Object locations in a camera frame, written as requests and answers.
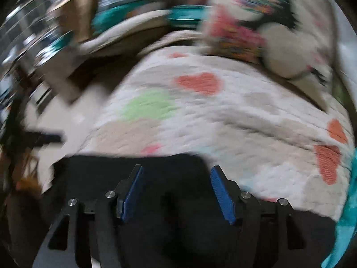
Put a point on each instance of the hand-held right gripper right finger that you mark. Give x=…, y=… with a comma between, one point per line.
x=223, y=198

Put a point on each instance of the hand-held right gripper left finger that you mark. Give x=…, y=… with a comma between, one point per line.
x=133, y=194

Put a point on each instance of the black pants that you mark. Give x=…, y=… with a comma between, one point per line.
x=173, y=215

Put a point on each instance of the heart patterned quilted blanket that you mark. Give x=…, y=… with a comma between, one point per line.
x=223, y=111

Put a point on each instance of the teal cloth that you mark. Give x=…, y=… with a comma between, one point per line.
x=344, y=220

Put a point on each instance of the teal and white bedding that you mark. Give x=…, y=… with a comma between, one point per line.
x=134, y=30

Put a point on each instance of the colourful printed pillow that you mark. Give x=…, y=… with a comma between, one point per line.
x=262, y=30

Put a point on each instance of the brown cardboard box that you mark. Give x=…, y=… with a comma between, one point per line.
x=75, y=11

